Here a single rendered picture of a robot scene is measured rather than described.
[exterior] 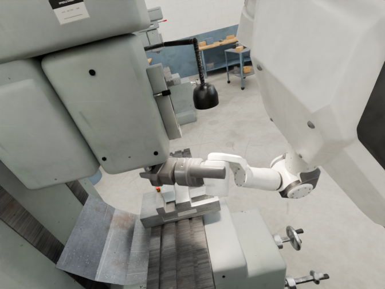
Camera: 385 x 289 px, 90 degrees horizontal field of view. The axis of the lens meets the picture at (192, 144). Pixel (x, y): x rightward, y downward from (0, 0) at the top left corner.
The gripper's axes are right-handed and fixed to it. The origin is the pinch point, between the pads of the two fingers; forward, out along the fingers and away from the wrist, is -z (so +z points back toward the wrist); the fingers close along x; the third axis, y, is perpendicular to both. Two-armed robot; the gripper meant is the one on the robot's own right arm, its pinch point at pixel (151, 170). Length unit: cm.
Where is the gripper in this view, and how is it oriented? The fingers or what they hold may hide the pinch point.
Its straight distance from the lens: 67.1
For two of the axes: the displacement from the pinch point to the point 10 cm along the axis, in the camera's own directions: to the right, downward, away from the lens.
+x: -3.1, 5.7, -7.6
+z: 9.2, 0.0, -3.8
